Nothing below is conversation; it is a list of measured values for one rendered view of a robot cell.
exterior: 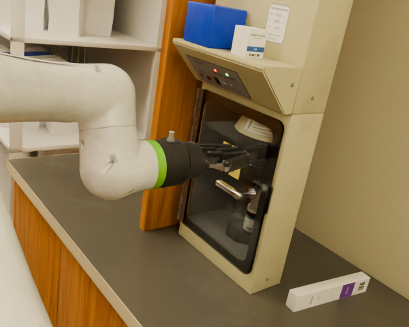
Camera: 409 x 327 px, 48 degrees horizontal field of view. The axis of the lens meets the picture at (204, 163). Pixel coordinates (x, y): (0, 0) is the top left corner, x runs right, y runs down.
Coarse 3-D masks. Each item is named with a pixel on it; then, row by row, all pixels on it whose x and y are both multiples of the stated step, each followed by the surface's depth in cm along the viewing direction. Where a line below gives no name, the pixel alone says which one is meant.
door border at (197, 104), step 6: (198, 102) 121; (198, 108) 121; (198, 114) 121; (192, 120) 123; (198, 120) 122; (192, 126) 123; (192, 138) 124; (186, 180) 128; (186, 186) 129; (186, 192) 129; (180, 204) 132; (180, 210) 132; (180, 216) 132; (258, 240) 109
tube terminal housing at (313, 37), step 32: (224, 0) 111; (256, 0) 102; (288, 0) 95; (320, 0) 90; (352, 0) 95; (288, 32) 96; (320, 32) 93; (320, 64) 97; (224, 96) 114; (320, 96) 101; (288, 128) 99; (288, 160) 103; (288, 192) 108; (288, 224) 113; (256, 256) 111; (256, 288) 115
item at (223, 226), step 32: (224, 128) 114; (256, 128) 105; (256, 160) 106; (192, 192) 127; (224, 192) 116; (256, 192) 107; (192, 224) 128; (224, 224) 117; (256, 224) 108; (224, 256) 118
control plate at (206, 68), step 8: (192, 56) 108; (192, 64) 112; (200, 64) 108; (208, 64) 104; (200, 72) 112; (208, 72) 108; (216, 72) 104; (224, 72) 101; (232, 72) 98; (208, 80) 112; (224, 80) 105; (232, 80) 101; (240, 80) 98; (224, 88) 109; (232, 88) 105; (240, 88) 102; (248, 96) 102
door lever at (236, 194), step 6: (216, 180) 110; (222, 180) 110; (222, 186) 108; (228, 186) 107; (228, 192) 107; (234, 192) 105; (240, 192) 105; (246, 192) 106; (252, 192) 107; (234, 198) 105; (240, 198) 105; (252, 198) 108
